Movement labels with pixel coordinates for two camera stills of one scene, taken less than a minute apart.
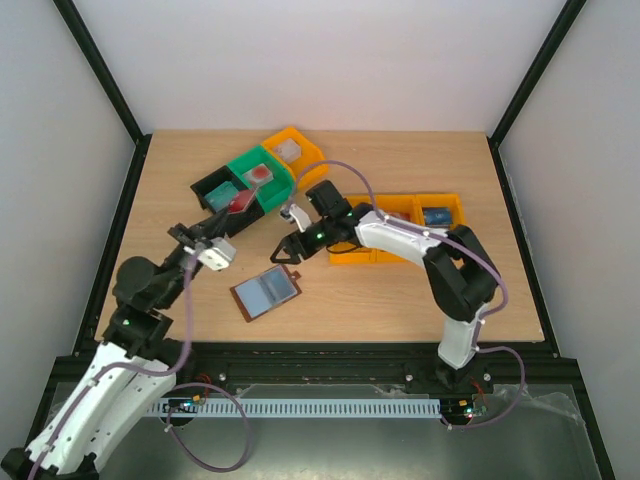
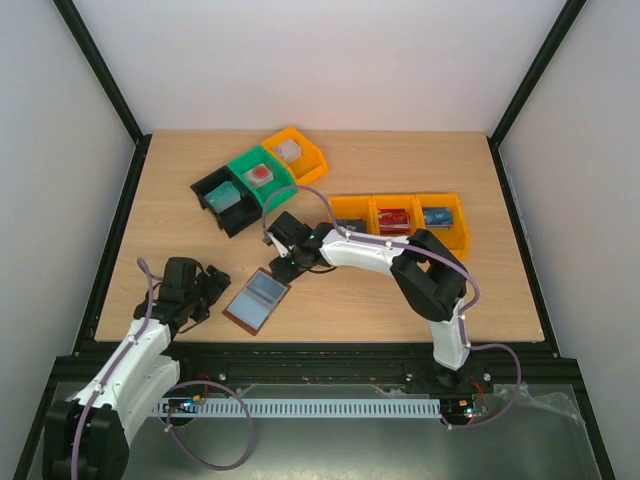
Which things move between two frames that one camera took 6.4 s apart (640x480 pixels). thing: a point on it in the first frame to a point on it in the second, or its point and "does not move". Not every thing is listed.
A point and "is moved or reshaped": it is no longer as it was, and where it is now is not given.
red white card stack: (258, 176) does not move
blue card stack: (437, 216) does not move
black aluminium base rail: (331, 363) does not move
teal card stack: (221, 197) does not move
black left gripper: (203, 234) to (213, 288)
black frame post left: (108, 81) does not move
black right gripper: (298, 245) to (282, 265)
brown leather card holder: (266, 291) is moved or reshaped
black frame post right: (567, 17) does not move
